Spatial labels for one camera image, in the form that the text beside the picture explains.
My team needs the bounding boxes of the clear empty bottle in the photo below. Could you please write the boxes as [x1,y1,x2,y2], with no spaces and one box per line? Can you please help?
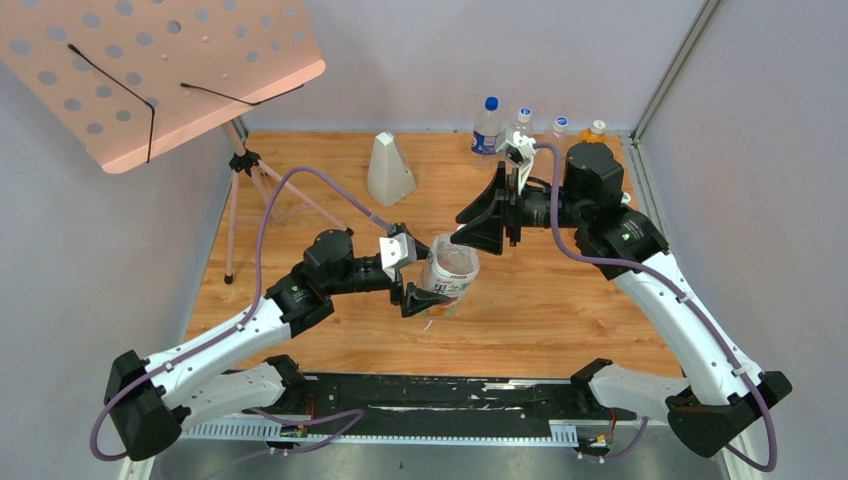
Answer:
[539,116,569,151]
[510,107,533,136]

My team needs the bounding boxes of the white green label bottle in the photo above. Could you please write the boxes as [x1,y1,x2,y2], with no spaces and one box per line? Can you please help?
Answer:
[418,233,480,317]

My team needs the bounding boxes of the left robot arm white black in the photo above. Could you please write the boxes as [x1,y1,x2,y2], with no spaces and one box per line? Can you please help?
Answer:
[104,224,450,461]

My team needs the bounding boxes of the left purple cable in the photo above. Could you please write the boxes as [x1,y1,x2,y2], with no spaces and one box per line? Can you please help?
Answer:
[89,166,399,463]

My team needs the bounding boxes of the clear empty bottle right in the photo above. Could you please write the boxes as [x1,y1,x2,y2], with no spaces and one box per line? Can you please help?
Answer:
[539,116,569,151]

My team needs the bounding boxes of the blue cap water bottle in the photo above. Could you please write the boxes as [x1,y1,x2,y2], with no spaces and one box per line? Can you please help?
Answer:
[471,96,502,170]

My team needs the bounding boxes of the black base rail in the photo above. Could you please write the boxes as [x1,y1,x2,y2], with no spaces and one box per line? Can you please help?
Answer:
[182,372,640,447]

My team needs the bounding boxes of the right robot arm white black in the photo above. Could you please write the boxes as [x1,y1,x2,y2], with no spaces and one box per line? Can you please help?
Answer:
[451,141,792,458]

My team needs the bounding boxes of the beige metronome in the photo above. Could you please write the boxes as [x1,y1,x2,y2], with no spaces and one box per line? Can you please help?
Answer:
[366,131,417,207]

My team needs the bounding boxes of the clear empty bottle left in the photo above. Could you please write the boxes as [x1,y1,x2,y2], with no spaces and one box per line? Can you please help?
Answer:
[510,107,533,136]

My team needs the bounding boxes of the pink music stand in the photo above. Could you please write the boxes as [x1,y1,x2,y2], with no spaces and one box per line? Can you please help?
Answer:
[0,0,355,285]

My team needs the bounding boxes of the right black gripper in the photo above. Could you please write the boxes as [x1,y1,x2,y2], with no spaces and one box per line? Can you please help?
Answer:
[450,161,588,252]

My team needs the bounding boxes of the orange juice bottle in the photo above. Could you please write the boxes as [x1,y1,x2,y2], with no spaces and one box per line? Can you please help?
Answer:
[578,120,606,144]

